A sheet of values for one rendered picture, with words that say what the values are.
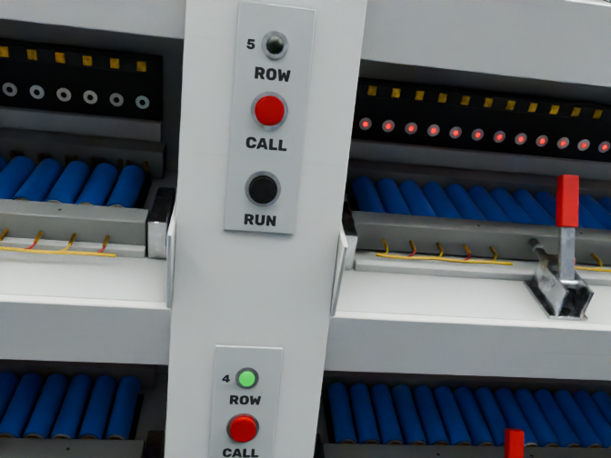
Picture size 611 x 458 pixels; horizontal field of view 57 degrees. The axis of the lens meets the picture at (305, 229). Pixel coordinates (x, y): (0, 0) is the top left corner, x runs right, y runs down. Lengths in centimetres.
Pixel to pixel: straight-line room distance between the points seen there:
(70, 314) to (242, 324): 10
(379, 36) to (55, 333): 25
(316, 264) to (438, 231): 12
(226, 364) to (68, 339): 9
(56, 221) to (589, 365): 36
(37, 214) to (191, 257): 11
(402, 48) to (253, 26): 9
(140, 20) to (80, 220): 13
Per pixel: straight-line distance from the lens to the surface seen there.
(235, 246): 33
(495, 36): 35
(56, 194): 42
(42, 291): 36
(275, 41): 31
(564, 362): 43
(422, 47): 34
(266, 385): 36
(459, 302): 39
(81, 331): 36
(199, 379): 36
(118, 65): 49
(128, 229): 38
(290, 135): 32
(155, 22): 33
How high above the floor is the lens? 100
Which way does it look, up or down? 13 degrees down
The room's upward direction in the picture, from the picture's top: 6 degrees clockwise
